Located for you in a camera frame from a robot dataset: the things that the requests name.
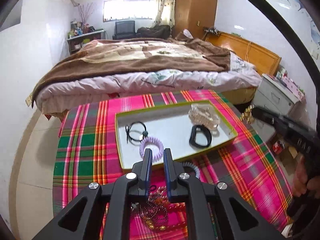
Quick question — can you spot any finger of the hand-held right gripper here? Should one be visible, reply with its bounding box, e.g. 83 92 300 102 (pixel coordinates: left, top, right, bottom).
252 106 278 128

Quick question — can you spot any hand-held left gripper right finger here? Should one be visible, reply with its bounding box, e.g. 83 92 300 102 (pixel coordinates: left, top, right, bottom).
163 148 285 240

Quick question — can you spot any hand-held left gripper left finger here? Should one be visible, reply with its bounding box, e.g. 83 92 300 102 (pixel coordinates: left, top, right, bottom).
31 148 153 240

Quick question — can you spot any gold hair clip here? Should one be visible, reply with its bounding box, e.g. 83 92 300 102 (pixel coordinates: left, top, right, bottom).
239 106 256 123

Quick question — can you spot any purple spiral hair tie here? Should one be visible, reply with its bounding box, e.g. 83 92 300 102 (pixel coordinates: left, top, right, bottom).
139 136 164 159

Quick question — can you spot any black wristband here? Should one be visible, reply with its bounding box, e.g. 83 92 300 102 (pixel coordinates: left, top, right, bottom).
189 124 213 148

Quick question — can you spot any yellow-green shallow box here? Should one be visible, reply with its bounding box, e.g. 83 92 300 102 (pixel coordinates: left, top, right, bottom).
115 99 238 170

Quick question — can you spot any cream pearly hair claw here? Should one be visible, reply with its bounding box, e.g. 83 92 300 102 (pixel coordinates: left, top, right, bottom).
188 104 222 132

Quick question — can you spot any person's right hand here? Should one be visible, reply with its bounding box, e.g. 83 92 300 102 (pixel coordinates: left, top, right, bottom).
292 155 320 197

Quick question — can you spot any grey drawer cabinet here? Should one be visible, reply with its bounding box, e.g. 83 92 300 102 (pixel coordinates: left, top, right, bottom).
254 74 304 120

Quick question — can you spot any cola bottle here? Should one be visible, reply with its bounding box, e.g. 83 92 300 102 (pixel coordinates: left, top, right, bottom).
271 140 287 154

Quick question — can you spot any pink floral box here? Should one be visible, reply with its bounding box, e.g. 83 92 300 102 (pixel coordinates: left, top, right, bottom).
276 67 307 101

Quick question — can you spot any wooden bed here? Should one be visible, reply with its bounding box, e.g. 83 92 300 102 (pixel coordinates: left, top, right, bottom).
25 31 282 120

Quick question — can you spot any pink green plaid cloth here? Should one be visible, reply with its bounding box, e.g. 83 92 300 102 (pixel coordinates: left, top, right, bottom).
53 89 294 240

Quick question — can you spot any white floral quilt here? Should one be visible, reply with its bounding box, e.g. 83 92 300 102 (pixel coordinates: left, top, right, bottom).
35 54 262 114

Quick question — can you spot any brown fleece blanket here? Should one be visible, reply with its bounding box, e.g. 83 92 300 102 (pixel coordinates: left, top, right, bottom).
34 37 230 98

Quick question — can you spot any wooden wardrobe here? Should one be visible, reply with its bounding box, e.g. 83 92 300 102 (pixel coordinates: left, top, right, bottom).
174 0 219 39

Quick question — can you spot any dark cloth pile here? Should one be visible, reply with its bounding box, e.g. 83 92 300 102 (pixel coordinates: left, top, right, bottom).
136 25 172 38

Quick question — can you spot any black office chair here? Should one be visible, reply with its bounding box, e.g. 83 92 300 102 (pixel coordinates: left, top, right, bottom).
112 20 137 40

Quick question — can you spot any small desk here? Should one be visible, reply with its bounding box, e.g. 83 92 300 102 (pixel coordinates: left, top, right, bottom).
67 29 107 55

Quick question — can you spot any patterned curtain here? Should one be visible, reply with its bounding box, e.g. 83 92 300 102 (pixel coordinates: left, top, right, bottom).
153 0 177 28

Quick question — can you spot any group of bottles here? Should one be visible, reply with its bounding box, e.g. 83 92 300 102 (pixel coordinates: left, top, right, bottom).
67 20 95 38

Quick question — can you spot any window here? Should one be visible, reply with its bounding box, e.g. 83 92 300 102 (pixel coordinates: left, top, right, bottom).
103 0 157 22

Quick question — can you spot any vase of dry branches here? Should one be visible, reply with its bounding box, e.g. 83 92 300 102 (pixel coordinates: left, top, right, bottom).
77 2 95 30

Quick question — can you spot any blue spiral hair tie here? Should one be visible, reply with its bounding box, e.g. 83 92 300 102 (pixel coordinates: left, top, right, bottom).
182 162 201 179

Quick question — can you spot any red bead bracelet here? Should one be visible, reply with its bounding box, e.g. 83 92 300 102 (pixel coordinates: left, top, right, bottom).
167 202 187 213

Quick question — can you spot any dark bead necklace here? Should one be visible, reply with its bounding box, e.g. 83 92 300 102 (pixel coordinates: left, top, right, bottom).
139 190 170 230

